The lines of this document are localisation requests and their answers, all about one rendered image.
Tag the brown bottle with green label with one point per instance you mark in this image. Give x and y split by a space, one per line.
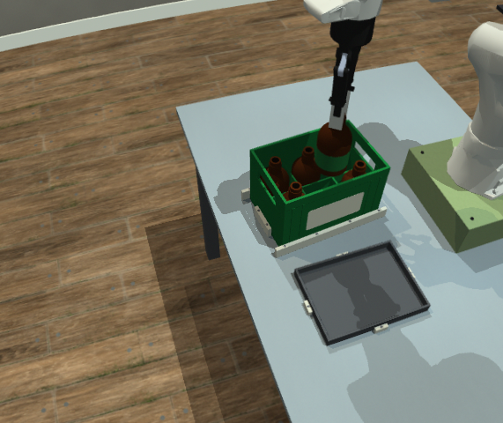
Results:
332 150

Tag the green crate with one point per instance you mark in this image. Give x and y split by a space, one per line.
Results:
323 205

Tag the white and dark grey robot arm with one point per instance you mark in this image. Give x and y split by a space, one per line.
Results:
477 162

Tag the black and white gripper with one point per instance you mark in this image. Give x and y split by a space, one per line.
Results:
351 35

